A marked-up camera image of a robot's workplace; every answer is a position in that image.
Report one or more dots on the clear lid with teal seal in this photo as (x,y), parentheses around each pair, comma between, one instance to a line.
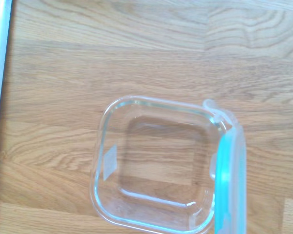
(230,175)

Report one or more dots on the clear glass food container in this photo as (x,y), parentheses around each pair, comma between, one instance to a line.
(158,156)

